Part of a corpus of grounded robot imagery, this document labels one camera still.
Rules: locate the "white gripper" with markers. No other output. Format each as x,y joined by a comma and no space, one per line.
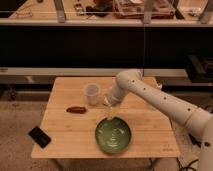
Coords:
113,98

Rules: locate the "green ceramic bowl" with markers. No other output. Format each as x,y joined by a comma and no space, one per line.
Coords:
113,136

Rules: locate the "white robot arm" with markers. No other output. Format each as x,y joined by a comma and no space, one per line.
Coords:
197,121

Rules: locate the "dark red sausage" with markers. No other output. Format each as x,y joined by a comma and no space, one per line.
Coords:
76,110

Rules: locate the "black smartphone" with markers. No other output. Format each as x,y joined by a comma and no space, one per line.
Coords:
40,137

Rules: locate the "wooden tray on shelf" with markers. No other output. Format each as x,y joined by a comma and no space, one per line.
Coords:
161,9

